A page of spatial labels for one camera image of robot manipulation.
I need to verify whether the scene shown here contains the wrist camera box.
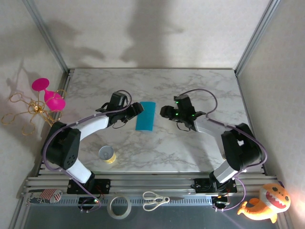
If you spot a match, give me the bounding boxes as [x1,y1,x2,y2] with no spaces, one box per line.
[173,94,193,111]
[109,92,127,108]

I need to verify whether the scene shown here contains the orange shark plush toy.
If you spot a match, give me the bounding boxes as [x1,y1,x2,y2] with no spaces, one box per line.
[237,182,292,224]

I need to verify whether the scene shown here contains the tin can with yellow label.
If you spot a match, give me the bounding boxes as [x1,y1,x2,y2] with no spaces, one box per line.
[98,146,117,165]

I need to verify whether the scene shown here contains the gold wire glass rack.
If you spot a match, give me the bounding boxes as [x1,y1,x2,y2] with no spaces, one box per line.
[1,89,67,136]

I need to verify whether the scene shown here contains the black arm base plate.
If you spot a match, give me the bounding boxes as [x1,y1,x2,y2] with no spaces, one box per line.
[194,177,238,194]
[66,178,112,195]

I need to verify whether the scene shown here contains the pink plastic wine glass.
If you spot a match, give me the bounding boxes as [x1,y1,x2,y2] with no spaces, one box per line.
[32,78,66,112]

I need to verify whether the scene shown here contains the perforated metal cable tray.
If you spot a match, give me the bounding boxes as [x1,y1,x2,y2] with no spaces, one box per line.
[28,196,213,206]

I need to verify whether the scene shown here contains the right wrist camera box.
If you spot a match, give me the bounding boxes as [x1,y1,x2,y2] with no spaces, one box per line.
[173,94,193,111]

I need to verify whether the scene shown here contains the white handled scissors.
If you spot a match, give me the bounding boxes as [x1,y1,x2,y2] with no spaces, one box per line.
[142,191,185,212]

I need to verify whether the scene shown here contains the flag print pouch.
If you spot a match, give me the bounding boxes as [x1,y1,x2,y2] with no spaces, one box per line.
[28,188,63,204]

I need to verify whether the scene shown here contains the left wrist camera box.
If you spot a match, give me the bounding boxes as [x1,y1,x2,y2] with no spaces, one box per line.
[109,92,127,108]

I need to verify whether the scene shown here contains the aluminium side rail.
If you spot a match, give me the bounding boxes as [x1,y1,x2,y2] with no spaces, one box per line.
[35,68,73,176]
[235,71,266,174]

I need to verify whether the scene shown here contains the blue paper sheet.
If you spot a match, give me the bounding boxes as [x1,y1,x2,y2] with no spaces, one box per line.
[135,101,157,132]

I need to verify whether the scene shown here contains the aluminium mounting rail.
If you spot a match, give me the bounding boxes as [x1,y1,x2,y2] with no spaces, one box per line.
[20,173,279,199]

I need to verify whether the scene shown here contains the clear tape roll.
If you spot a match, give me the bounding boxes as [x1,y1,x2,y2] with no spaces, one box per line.
[107,195,132,220]

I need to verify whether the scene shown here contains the black controller box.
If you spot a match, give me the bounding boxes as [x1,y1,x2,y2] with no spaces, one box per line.
[212,195,231,207]
[78,197,101,206]

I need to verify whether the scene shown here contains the aluminium frame post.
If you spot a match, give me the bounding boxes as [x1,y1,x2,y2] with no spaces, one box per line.
[234,0,282,75]
[22,0,71,73]

